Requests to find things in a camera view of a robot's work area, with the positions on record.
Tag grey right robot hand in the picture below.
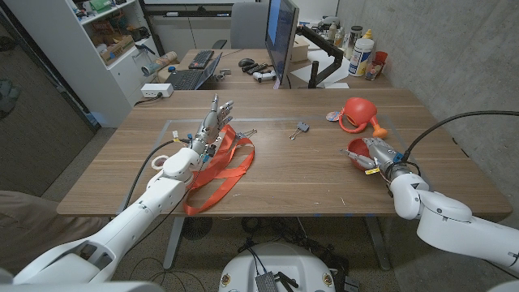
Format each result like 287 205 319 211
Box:
340 136 406 175

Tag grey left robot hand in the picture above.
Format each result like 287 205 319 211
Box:
190 93 235 157

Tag red bowl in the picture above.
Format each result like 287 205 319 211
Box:
346 137 376 172

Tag orange ribbon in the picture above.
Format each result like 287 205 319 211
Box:
182 123 256 217

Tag orange watering can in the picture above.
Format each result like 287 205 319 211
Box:
337 97 389 140

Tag dark open laptop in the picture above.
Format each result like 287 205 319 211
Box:
165 51 223 91

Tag white power strip box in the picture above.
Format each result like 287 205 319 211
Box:
140 83 174 99

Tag black keyboard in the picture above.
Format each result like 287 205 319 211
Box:
187 49 215 70

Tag white tape roll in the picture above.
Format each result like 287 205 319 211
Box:
151 154 170 171

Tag white game controller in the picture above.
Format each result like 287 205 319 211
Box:
252 69 277 84

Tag black remote control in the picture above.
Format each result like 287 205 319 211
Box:
242 62 269 75

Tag rolled paper tube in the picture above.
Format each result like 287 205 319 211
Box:
140 50 178 77

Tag clear glass cup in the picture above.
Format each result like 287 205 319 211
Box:
364 59 384 81

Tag grey table leg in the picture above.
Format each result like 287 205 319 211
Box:
364 217 392 272
162 217 186 271

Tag white canister blue label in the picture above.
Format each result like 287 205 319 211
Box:
348 37 375 78

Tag black round floor fan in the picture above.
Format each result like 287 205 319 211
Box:
181 217 214 241

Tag white paper sheets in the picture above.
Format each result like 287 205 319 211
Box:
290 49 352 88

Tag grey office chair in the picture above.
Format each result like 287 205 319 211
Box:
211 2 271 50

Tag black computer monitor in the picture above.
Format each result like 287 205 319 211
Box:
264 0 300 86

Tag dark lid jar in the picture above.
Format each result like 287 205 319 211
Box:
344 25 364 60

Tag small beige box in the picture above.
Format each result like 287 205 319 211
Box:
290 35 311 63

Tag brown cardboard box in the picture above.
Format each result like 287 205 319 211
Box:
99 34 135 66

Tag white shelf unit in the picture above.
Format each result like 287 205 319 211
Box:
3 0 161 129

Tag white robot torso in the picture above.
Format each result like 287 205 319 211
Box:
218 242 337 292

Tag grey finned module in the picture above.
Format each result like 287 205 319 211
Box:
255 272 281 292

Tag beige fabric cushion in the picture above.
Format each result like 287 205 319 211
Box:
0 189 110 277

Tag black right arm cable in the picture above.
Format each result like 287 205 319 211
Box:
401 109 519 163

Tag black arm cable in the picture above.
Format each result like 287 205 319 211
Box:
401 109 519 163
121 139 191 212

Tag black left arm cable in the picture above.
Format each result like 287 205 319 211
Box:
121 139 191 212

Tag black floor cable bundle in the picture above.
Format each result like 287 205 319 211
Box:
238 217 350 285

